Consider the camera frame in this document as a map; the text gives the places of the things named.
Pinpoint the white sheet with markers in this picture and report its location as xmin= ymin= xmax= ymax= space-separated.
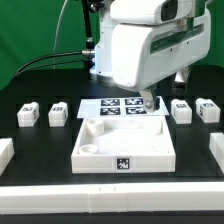
xmin=77 ymin=97 xmax=169 ymax=118

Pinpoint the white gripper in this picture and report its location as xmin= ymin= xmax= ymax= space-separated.
xmin=111 ymin=10 xmax=211 ymax=112

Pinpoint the white square tabletop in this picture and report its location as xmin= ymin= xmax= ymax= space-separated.
xmin=71 ymin=116 xmax=176 ymax=174

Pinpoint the grey thin cable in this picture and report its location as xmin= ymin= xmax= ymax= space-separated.
xmin=52 ymin=0 xmax=70 ymax=70

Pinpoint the black camera pole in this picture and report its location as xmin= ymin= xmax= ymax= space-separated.
xmin=79 ymin=0 xmax=104 ymax=69

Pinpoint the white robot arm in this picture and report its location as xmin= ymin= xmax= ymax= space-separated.
xmin=90 ymin=0 xmax=211 ymax=112

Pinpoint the white left fence block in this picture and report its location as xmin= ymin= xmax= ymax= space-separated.
xmin=0 ymin=138 xmax=14 ymax=176

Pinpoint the black thick cable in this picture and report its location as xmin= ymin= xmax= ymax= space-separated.
xmin=12 ymin=50 xmax=84 ymax=80

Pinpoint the white front fence bar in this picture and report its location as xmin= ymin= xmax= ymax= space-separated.
xmin=0 ymin=182 xmax=224 ymax=215

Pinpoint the white right fence block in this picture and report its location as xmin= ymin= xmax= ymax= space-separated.
xmin=209 ymin=132 xmax=224 ymax=174

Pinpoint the white fence block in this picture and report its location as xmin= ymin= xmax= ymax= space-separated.
xmin=209 ymin=132 xmax=224 ymax=174
xmin=0 ymin=138 xmax=14 ymax=176

